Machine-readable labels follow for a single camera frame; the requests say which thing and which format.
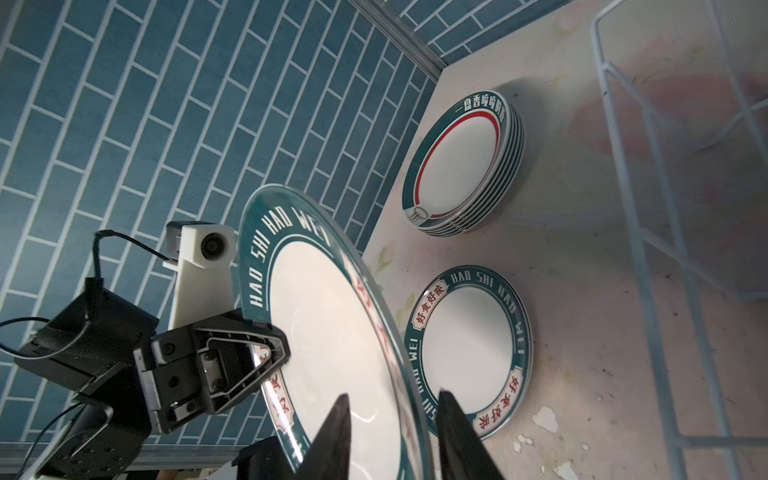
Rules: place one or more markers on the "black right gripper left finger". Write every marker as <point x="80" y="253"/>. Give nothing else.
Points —
<point x="329" y="454"/>

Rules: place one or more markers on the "white wire dish rack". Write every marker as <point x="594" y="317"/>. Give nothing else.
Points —
<point x="691" y="271"/>

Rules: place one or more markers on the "dark green rim plate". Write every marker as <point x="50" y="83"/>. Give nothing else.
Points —
<point x="456" y="159"/>

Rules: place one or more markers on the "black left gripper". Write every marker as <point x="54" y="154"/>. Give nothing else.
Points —
<point x="88" y="348"/>

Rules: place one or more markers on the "aluminium left corner post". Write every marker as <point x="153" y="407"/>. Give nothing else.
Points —
<point x="395" y="29"/>

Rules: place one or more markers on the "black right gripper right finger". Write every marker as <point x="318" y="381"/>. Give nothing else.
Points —
<point x="461" y="453"/>

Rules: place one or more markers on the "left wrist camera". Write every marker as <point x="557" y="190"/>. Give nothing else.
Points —
<point x="200" y="254"/>

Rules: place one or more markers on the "small plate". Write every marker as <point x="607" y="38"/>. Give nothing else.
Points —
<point x="469" y="333"/>
<point x="299" y="273"/>

